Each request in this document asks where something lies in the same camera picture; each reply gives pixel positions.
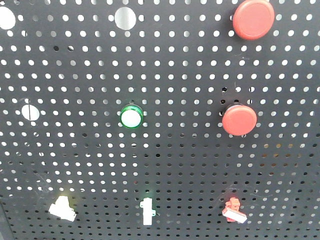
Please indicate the green ringed indicator button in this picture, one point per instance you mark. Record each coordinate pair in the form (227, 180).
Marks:
(131, 116)

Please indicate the black perforated pegboard panel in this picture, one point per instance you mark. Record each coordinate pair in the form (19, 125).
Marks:
(68, 67)

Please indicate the small red push button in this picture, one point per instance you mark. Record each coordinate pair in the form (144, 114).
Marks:
(239, 120)

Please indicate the large red push button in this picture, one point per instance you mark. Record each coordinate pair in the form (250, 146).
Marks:
(253, 19)

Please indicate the white toggle switch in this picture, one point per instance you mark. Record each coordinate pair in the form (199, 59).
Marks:
(147, 211)

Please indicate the red toggle switch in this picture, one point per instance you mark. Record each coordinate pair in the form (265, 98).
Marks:
(232, 212)

